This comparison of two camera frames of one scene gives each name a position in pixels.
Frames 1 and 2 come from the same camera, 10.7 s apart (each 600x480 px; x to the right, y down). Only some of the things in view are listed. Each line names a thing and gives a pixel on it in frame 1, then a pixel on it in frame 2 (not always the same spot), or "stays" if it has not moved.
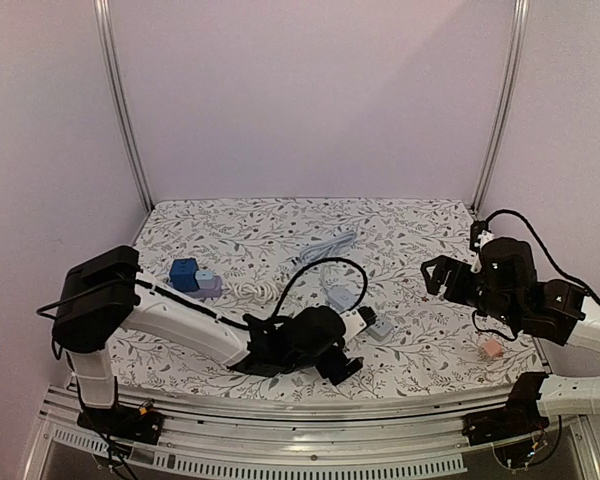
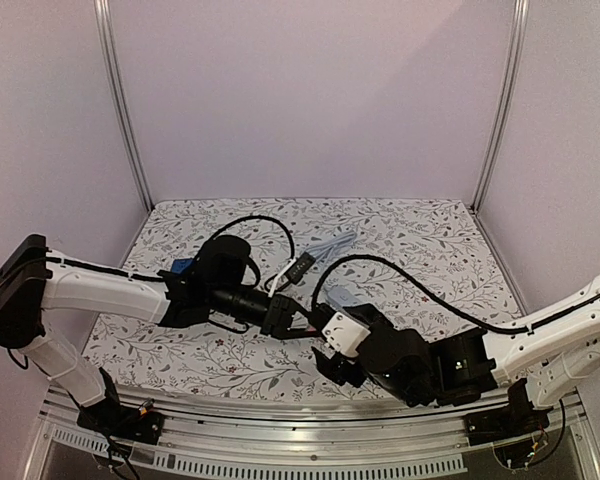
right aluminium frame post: (511, 88) stays
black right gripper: (460, 279) -> (333, 360)
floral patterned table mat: (277, 257) stays
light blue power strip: (343, 298) stays
